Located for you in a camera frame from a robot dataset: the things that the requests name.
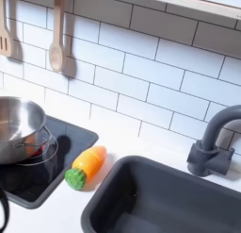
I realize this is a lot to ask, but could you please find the black stove top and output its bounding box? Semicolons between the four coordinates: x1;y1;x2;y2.
0;114;100;210

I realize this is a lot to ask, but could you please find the white wall shelf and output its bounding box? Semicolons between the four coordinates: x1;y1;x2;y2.
120;0;241;22

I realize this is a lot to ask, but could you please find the wooden slotted spatula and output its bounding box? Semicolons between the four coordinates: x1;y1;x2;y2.
0;0;15;58

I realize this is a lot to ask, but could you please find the steel pot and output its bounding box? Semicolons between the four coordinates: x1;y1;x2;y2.
0;95;59;167

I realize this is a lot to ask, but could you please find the orange toy carrot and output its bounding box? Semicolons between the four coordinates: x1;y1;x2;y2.
64;145;107;191

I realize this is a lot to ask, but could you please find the dark grey sink basin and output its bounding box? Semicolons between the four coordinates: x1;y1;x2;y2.
80;155;241;233

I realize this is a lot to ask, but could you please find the thin black cable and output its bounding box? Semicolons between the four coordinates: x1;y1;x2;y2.
0;188;10;233

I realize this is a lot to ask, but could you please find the dark grey tap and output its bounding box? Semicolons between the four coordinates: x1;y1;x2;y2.
186;104;241;177

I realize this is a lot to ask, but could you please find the wooden spoon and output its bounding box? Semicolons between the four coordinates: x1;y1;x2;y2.
48;0;68;73

